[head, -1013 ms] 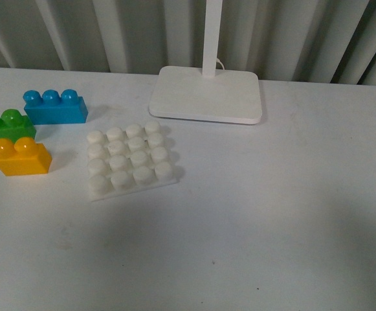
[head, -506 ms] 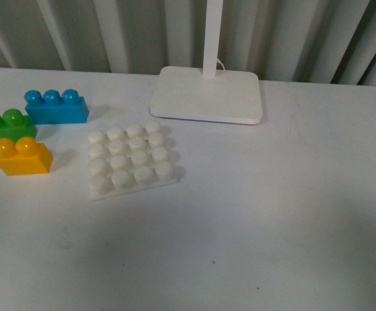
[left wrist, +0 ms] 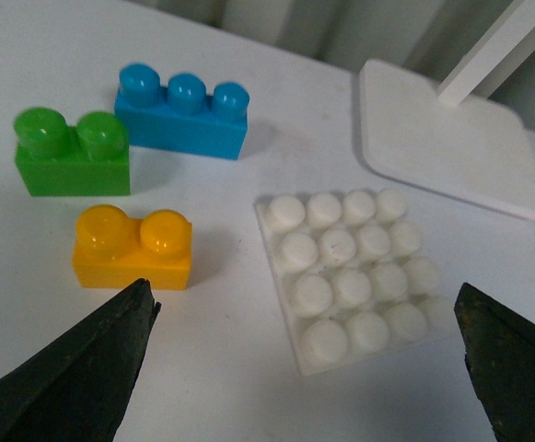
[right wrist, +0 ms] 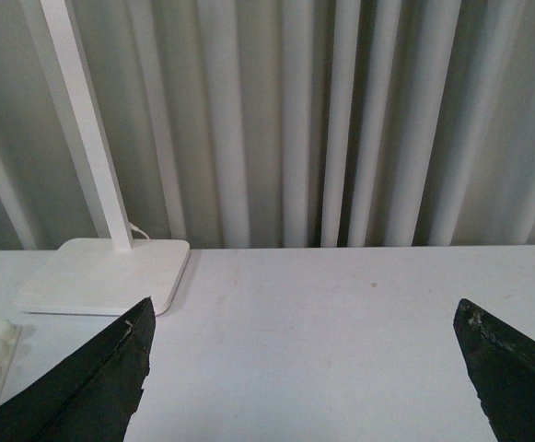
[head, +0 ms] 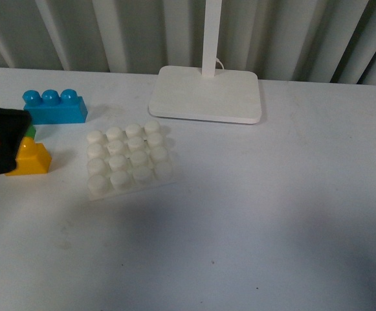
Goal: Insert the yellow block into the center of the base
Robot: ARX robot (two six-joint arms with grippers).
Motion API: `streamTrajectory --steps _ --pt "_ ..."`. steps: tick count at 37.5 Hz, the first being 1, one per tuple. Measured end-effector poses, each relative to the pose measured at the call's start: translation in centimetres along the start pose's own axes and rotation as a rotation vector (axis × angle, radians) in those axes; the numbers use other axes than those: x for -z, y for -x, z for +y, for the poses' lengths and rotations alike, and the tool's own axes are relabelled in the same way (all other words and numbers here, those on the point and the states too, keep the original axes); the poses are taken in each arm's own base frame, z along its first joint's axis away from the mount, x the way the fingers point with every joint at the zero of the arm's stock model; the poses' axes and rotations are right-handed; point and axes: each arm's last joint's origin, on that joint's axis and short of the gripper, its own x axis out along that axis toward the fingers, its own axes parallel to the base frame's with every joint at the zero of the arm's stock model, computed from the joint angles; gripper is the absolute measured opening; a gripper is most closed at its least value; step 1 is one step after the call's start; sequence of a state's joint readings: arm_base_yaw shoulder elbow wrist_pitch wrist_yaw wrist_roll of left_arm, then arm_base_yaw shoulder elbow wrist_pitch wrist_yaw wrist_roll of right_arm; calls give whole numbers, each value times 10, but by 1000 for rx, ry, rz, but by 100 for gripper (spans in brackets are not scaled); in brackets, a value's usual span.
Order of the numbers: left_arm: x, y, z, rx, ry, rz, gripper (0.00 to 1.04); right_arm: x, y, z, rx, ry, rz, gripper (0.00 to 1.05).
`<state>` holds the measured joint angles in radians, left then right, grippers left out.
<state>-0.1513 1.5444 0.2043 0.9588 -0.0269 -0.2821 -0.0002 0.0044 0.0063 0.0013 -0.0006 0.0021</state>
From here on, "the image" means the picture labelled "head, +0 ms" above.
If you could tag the white desk lamp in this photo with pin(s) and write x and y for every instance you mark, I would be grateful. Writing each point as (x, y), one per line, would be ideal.
(207, 93)

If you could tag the yellow two-stud block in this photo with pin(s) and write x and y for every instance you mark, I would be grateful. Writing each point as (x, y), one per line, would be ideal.
(32, 158)

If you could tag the white studded base plate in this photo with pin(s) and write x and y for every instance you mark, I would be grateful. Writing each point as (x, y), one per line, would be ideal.
(122, 161)

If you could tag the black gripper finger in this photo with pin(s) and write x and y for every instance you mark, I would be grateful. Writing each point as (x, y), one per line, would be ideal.
(14, 124)

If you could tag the green two-stud block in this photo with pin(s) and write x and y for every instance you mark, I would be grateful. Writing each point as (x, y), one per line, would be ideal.
(31, 132)

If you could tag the blue three-stud block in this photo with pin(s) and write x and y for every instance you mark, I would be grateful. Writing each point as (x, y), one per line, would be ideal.
(52, 108)

